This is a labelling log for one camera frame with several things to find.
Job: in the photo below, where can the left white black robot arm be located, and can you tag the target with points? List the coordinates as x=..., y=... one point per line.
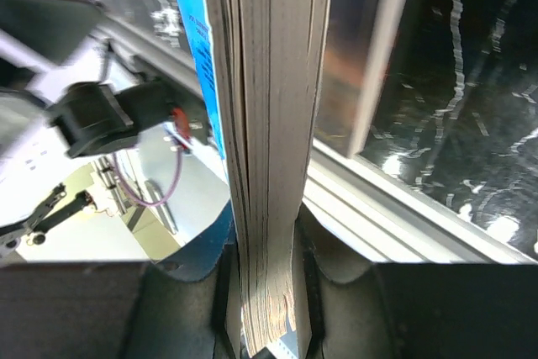
x=92, y=119

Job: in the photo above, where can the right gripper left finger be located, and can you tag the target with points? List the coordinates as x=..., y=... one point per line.
x=186, y=306

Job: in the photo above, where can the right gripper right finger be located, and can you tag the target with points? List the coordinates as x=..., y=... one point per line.
x=349, y=307

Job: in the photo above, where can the blue bottom treehouse book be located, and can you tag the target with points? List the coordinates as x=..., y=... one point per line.
x=259, y=66

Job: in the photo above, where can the dark tale of two cities book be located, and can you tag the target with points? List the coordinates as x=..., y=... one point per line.
x=359, y=43

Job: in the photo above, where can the aluminium mounting rail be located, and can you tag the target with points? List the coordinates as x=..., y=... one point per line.
x=370, y=211

